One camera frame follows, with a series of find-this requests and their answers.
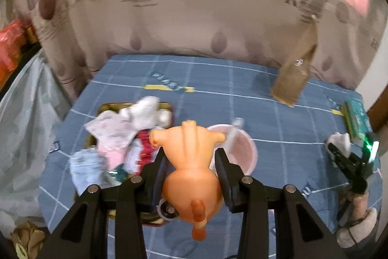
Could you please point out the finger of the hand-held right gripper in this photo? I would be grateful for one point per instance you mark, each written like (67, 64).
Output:
(336, 154)

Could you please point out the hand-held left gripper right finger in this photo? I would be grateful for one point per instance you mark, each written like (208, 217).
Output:
(222, 178)

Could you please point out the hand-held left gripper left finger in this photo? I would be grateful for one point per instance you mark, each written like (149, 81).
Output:
(157, 177)

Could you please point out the white cloth hat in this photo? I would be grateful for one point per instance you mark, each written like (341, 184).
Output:
(342, 140)

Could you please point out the red patterned packet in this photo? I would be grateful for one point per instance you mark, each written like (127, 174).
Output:
(145, 149)

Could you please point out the orange toy deer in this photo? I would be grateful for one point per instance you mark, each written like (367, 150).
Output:
(188, 180)

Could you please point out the white green pink packet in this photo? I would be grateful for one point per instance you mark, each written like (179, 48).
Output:
(116, 175)

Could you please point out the white printed cloth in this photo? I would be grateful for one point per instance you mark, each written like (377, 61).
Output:
(112, 131)

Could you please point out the white sock bundle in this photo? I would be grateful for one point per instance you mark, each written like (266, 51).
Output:
(145, 113)

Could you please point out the light blue towel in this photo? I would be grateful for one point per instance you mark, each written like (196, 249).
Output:
(85, 168)

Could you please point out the red tin box gold inside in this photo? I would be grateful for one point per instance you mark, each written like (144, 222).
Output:
(106, 108)

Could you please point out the person's right forearm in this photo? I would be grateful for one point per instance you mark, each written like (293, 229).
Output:
(360, 225)

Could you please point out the pink mug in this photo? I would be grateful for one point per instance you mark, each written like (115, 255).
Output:
(242, 152)

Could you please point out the green tissue pack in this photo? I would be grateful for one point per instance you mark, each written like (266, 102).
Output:
(357, 119)

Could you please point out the white ceramic spoon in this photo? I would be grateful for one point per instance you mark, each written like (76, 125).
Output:
(235, 131)

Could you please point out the wooden door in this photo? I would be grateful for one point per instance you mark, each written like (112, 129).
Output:
(380, 116)

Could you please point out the blue checked tablecloth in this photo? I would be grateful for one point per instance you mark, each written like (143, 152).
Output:
(272, 125)

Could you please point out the brown paper pouch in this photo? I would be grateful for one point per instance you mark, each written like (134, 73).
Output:
(291, 83)

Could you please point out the translucent plastic bag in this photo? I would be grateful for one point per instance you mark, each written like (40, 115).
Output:
(24, 140)

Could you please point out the beige crumpled bag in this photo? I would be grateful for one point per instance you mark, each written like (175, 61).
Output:
(30, 239)

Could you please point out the beige leaf print curtain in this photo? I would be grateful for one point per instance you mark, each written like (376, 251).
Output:
(197, 19)

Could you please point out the red plastic package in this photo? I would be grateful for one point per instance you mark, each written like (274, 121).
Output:
(9, 46)

